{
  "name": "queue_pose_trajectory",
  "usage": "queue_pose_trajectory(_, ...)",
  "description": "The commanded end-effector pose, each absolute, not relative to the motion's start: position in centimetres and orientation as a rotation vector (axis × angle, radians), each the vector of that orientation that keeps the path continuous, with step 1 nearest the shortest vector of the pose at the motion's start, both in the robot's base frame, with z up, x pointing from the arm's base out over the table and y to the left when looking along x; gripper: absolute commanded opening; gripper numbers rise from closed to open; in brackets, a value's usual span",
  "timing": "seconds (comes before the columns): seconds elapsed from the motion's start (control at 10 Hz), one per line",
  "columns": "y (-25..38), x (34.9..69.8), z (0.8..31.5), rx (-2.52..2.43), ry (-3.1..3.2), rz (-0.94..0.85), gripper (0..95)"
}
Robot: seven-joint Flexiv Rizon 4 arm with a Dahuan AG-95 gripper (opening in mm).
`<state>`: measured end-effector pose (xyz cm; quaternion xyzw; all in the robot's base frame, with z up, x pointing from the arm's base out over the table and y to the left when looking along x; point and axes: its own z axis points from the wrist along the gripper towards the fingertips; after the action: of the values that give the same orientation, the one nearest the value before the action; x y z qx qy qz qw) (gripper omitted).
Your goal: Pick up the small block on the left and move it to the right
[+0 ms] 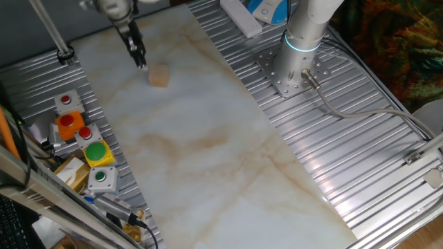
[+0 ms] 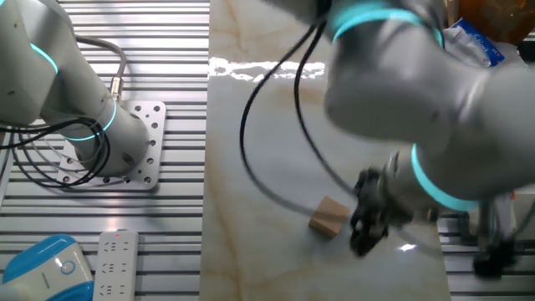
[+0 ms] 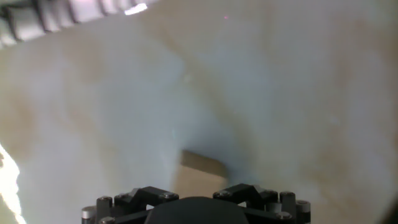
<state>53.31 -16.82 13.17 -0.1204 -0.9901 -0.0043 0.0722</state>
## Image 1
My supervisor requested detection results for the aluminium pole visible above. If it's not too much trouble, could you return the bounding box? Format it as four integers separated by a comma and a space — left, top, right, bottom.
28, 0, 72, 58

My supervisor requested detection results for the metal cable connector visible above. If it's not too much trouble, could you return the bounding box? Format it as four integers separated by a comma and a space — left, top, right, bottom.
300, 68, 321, 91

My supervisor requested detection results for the yellow cardboard box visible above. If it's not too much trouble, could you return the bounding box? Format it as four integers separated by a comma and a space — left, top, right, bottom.
53, 155, 91, 193

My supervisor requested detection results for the colourful patterned cloth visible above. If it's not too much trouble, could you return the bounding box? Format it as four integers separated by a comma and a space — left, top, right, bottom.
328, 0, 443, 113

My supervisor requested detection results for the small wooden block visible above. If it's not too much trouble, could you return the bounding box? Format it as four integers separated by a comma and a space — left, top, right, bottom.
148, 64, 171, 89

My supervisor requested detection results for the small metal plate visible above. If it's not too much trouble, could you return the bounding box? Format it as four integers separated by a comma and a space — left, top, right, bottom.
423, 167, 443, 190

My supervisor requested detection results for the aluminium profile bar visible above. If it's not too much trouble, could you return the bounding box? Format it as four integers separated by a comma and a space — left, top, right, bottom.
417, 133, 443, 156

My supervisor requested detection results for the yellow box green button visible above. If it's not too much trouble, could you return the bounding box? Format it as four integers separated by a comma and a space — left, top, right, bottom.
82, 140, 116, 168

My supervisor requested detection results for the white round object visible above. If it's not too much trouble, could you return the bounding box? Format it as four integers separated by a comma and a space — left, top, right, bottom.
411, 99, 443, 138

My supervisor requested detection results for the grey box small red button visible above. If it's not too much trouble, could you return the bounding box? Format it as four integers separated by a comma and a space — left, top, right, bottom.
53, 89, 85, 116

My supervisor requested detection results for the silver cylindrical device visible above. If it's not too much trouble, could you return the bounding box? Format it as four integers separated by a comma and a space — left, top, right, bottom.
83, 192, 145, 225

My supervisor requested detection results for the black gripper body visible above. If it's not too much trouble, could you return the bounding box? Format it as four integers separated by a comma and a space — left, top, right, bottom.
115, 19, 145, 58

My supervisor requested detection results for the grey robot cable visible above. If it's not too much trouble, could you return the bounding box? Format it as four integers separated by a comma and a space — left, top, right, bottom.
314, 86, 437, 139

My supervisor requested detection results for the orange box red button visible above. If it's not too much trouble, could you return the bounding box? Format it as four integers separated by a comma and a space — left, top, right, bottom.
55, 111, 86, 142

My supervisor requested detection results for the grey box green button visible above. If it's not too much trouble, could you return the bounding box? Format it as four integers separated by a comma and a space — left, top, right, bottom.
87, 166, 119, 194

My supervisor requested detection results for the black pole clamp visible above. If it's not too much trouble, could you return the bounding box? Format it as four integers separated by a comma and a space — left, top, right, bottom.
56, 44, 76, 66

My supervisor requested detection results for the black cable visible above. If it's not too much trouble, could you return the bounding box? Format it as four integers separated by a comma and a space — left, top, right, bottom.
134, 221, 160, 249

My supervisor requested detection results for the aluminium frame beam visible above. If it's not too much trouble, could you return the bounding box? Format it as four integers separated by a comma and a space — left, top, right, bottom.
0, 145, 143, 249

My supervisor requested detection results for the grey box large red button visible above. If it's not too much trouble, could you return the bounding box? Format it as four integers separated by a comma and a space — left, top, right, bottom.
74, 123, 104, 150

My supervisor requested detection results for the orange rod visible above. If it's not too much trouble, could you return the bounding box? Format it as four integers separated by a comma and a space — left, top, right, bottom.
0, 106, 21, 160

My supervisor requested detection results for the black keyboard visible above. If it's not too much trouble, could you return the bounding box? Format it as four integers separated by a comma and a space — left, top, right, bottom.
0, 195, 31, 249

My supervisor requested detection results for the small metal corner bracket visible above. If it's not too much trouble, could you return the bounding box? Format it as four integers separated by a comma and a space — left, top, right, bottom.
404, 151, 422, 165

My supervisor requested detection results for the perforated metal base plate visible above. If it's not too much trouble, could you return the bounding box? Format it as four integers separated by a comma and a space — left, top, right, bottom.
256, 46, 332, 99

